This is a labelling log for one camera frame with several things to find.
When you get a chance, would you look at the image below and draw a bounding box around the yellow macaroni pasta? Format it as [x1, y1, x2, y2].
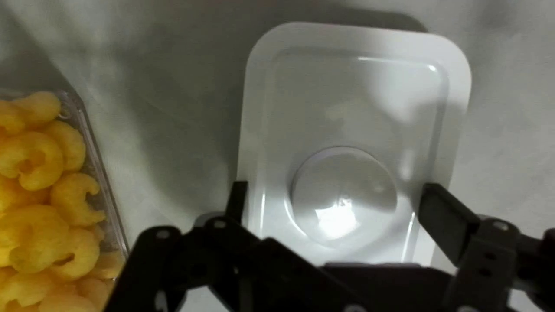
[0, 89, 127, 312]

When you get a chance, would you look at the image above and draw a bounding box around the white rectangular container lid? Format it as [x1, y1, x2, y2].
[235, 20, 474, 270]

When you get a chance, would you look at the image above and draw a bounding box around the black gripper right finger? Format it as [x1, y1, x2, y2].
[417, 181, 555, 312]

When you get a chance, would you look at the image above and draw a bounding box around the clear plastic food container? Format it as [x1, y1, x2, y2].
[0, 84, 130, 312]

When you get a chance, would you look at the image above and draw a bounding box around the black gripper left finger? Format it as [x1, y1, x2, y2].
[103, 179, 349, 312]

